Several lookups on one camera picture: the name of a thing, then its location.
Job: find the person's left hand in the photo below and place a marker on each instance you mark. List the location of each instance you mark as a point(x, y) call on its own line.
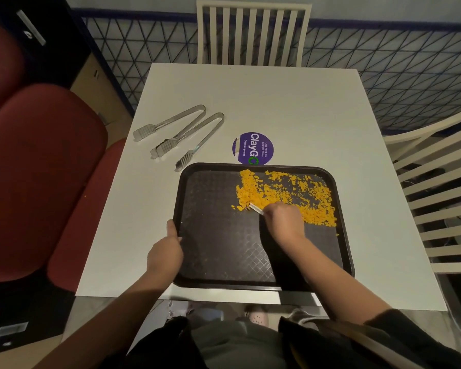
point(163, 255)

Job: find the person's right hand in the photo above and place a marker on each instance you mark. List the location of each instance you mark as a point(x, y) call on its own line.
point(286, 224)

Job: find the person's left thumb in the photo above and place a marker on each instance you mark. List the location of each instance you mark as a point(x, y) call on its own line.
point(172, 230)

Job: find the person's right fingers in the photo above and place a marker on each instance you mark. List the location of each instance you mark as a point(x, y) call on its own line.
point(271, 214)

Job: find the black plastic tray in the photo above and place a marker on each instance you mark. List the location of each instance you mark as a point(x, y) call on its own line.
point(215, 234)

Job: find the person's left forearm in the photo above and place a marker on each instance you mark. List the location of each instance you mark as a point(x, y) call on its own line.
point(111, 326)

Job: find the person's right forearm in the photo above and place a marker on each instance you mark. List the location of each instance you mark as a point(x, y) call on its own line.
point(330, 280)

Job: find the pile of orange pieces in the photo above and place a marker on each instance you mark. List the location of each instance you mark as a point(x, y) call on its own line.
point(253, 188)

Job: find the metal serving tongs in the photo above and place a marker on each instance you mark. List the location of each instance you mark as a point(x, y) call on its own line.
point(183, 162)
point(142, 132)

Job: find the round purple sticker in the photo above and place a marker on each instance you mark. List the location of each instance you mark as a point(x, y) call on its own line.
point(253, 142)

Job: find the pink perforated shoe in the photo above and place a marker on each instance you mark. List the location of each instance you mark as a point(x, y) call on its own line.
point(257, 315)

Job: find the black bag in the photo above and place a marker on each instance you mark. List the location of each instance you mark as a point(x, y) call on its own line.
point(165, 345)

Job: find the grey trousers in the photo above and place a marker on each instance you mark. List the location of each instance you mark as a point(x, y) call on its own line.
point(238, 347)

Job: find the red upholstered chair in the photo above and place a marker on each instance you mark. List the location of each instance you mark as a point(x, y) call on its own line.
point(0, 65)
point(42, 169)

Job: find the beige wooden cabinet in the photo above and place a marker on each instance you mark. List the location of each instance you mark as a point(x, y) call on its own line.
point(96, 92)

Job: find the black box with label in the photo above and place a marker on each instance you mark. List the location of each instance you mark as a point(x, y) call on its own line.
point(23, 303)

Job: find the white slatted chair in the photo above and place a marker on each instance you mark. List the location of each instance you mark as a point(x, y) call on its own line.
point(438, 126)
point(253, 5)

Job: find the black shirt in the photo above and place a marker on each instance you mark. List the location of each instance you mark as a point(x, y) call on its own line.
point(426, 342)

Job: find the dark cabinet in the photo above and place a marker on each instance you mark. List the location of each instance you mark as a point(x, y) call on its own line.
point(61, 34)

